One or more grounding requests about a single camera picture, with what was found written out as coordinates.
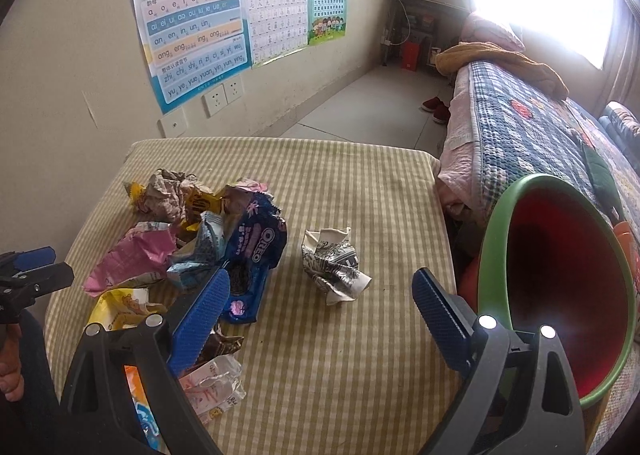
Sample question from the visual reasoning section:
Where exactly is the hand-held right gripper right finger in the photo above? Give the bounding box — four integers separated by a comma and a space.
411, 267, 588, 455

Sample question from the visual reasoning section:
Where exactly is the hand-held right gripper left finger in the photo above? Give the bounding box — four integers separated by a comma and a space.
52, 267, 231, 455

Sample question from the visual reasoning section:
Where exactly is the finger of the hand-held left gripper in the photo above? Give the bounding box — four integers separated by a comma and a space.
0, 262, 75, 308
0, 246, 57, 277

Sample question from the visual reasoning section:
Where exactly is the brown wrapper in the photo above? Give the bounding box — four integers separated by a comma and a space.
197, 322, 246, 367

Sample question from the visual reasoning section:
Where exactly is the white wrapper with pink print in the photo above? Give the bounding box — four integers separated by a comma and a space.
177, 354, 248, 429

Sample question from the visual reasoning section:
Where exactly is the light blue wrapper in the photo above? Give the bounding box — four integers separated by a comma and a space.
167, 212, 232, 289

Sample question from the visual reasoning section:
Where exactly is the yellow snack bag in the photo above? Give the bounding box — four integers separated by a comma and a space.
87, 287, 169, 334

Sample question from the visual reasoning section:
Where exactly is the pink foil wrapper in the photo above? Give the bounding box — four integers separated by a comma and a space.
84, 222, 179, 297

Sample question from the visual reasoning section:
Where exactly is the blue cookie wrapper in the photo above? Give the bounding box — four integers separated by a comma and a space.
220, 195, 289, 324

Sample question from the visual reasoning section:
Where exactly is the orange blue packet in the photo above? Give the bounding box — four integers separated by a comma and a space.
122, 364, 169, 454

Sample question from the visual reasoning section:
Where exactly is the gold candy wrapper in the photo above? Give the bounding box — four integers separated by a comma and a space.
184, 185, 227, 227

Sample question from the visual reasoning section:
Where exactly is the small yellow wrapper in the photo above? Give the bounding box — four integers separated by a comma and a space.
124, 182, 147, 209

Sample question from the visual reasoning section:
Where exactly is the black white paper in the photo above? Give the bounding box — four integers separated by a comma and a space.
301, 227, 373, 306

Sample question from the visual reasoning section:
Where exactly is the printed paper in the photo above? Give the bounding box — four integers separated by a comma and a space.
137, 168, 201, 223

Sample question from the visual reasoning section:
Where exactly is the red bucket with green rim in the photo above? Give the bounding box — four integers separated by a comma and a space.
477, 174, 639, 410

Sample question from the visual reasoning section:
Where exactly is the person's left hand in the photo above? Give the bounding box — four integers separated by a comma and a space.
0, 322, 25, 403

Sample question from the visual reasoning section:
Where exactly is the person's leg in dark trousers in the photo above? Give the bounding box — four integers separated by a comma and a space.
0, 307, 68, 455

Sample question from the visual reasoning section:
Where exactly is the beige checked tablecloth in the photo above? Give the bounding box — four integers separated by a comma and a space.
44, 136, 461, 455

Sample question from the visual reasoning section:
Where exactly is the pink bed sheet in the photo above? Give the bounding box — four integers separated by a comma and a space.
436, 62, 482, 217

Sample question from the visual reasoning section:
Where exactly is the blue patchwork quilt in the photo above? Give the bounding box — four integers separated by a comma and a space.
467, 60, 640, 256

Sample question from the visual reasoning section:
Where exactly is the orange bottle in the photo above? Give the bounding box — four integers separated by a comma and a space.
614, 220, 640, 257

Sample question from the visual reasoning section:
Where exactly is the green cloth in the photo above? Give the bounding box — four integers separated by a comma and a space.
582, 142, 626, 217

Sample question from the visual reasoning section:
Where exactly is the mustard blanket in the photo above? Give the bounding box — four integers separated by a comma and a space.
435, 42, 570, 99

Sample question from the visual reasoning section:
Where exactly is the red bag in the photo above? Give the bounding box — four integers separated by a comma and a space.
401, 40, 421, 71

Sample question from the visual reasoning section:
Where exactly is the blue striped pillow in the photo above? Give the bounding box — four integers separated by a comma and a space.
600, 102, 640, 152

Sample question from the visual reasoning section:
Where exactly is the pinkish folded duvet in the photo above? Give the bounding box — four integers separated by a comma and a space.
460, 11, 527, 54

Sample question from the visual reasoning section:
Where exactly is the dark metal desk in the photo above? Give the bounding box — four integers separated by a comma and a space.
382, 0, 471, 69

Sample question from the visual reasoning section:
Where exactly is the brown curtain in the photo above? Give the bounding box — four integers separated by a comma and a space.
602, 0, 640, 104

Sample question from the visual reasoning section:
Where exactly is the white wall socket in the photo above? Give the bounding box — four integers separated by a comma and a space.
222, 76, 246, 106
202, 85, 227, 120
158, 111, 189, 138

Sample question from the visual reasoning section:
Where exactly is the blue letter wall poster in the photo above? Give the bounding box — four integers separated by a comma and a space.
126, 0, 252, 115

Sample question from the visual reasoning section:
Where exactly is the white chart wall poster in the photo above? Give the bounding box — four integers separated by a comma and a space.
242, 0, 311, 70

